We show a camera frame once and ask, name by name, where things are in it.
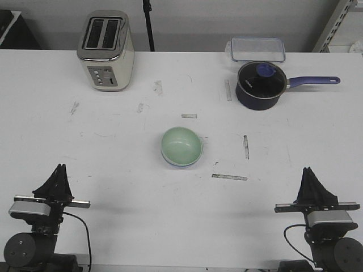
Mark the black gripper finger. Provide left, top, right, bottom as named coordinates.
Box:
left=294, top=167, right=311, bottom=204
left=307, top=167, right=338, bottom=205
left=33, top=164, right=63, bottom=198
left=59, top=164, right=74, bottom=201

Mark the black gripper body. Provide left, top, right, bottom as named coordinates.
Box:
left=14, top=195, right=91, bottom=235
left=274, top=202, right=360, bottom=245

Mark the blue bowl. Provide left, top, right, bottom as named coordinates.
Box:
left=161, top=152, right=202, bottom=168

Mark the green bowl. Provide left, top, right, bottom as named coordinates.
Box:
left=161, top=126, right=203, bottom=167

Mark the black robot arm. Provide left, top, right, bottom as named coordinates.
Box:
left=1, top=164, right=90, bottom=271
left=274, top=167, right=362, bottom=271

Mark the dark blue saucepan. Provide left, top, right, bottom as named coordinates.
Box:
left=235, top=61, right=340, bottom=111

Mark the glass pot lid blue knob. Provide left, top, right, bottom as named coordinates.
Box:
left=237, top=61, right=287, bottom=99

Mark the white crumpled cloth on shelf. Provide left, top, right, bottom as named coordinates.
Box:
left=349, top=40, right=363, bottom=54

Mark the cream and chrome toaster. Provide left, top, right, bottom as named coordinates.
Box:
left=77, top=10, right=134, bottom=91

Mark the clear plastic food container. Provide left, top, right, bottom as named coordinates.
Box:
left=225, top=36, right=286, bottom=62

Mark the grey metal shelf rack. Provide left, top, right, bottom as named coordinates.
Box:
left=311, top=1, right=362, bottom=53

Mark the black tripod pole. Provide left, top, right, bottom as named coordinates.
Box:
left=142, top=0, right=155, bottom=52

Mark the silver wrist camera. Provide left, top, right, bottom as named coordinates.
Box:
left=306, top=210, right=353, bottom=228
left=9, top=201, right=50, bottom=220

